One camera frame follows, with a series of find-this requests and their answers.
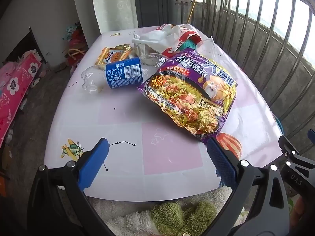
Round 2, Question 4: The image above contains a red and white plastic bag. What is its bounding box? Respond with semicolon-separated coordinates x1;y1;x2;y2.
132;23;202;57

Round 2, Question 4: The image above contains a dark door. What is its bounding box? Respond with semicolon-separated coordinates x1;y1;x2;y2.
133;0;175;27

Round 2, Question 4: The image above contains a white patterned curtain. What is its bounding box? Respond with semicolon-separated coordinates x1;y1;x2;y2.
90;0;138;33

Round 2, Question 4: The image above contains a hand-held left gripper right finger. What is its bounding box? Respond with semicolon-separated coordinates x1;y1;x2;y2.
206;137;291;236

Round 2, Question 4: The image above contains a white green fleece clothing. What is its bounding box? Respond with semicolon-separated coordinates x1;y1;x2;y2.
94;187;249;236

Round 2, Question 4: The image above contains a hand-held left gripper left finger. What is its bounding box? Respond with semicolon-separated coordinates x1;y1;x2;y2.
27;138;110;236

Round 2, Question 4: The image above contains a blue plastic basket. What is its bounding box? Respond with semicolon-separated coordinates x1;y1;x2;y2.
275;115;286;138

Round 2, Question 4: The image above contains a pink floral blanket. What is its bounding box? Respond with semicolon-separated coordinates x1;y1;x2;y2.
0;53;42;148

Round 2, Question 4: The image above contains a clear bottle with blue label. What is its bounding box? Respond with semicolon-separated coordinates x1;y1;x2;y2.
81;53;170;94

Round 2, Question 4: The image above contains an orange snack wrapper blue label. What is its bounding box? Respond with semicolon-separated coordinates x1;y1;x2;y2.
95;47;125;66

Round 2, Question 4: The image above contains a yellow broom handle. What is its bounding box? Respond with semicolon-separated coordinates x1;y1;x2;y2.
186;0;200;24

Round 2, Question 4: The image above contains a metal window railing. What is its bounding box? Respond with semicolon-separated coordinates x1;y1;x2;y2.
192;0;315;153

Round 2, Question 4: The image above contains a purple instant noodle packet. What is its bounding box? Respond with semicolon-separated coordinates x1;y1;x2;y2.
137;50;238;143

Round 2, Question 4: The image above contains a pile of colourful bags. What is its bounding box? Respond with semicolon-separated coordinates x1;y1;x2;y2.
63;22;88;65

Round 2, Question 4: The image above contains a black bed frame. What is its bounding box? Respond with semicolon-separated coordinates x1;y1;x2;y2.
5;27;51;72

